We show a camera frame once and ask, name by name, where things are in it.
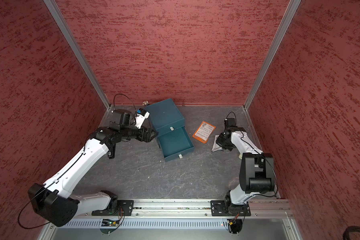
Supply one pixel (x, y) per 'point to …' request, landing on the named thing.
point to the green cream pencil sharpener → (240, 156)
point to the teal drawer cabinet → (165, 118)
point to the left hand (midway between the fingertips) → (150, 134)
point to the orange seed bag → (204, 131)
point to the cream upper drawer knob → (171, 128)
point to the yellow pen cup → (145, 103)
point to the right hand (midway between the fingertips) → (219, 146)
